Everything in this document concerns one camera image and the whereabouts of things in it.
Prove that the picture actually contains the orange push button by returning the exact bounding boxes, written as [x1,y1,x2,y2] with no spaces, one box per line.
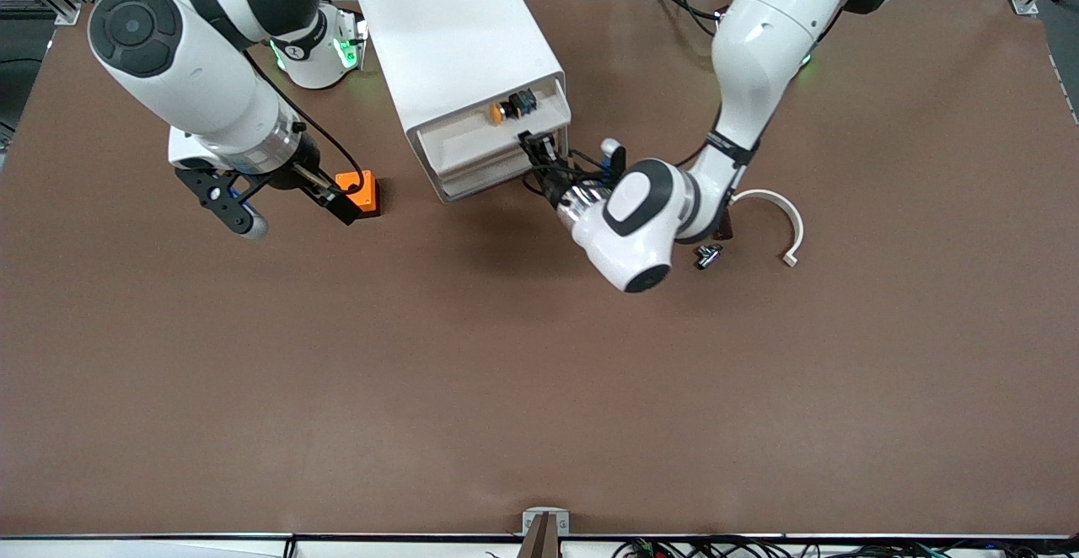
[489,89,539,126]

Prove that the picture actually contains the orange box with round hole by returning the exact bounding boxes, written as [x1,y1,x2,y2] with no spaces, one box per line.
[335,169,380,220]

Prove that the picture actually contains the brown table cover mat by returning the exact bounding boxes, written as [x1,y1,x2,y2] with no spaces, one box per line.
[0,0,1079,538]

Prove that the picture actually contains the white curved plastic arc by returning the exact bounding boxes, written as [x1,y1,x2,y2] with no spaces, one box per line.
[732,190,805,268]

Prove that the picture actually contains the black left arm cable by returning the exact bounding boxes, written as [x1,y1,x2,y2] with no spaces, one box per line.
[523,149,612,201]

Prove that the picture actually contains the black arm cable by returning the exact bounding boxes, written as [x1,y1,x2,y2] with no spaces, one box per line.
[523,149,612,201]
[244,48,368,198]

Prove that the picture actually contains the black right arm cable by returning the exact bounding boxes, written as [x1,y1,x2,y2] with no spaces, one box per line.
[244,48,368,198]

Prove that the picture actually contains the black cables at arm base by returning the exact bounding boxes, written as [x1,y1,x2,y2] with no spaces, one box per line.
[649,0,730,38]

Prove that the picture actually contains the grey bracket with brown post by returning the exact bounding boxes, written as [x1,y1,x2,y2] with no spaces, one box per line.
[521,507,571,558]

